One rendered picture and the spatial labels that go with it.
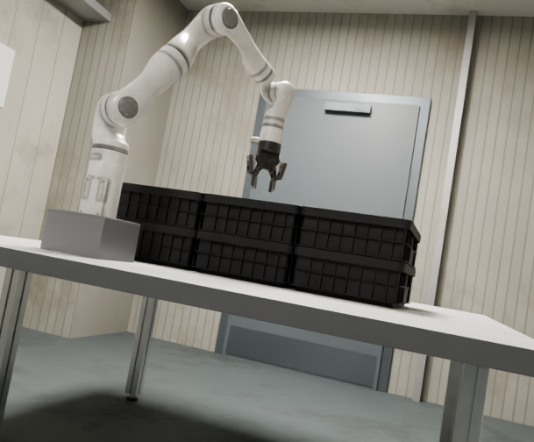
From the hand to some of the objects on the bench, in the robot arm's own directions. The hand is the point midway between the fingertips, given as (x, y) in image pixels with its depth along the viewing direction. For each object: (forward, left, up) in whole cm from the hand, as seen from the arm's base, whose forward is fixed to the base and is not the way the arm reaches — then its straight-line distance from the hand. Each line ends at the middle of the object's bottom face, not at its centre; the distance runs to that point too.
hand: (262, 185), depth 178 cm
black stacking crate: (-8, -34, -30) cm, 47 cm away
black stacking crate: (-3, -5, -30) cm, 31 cm away
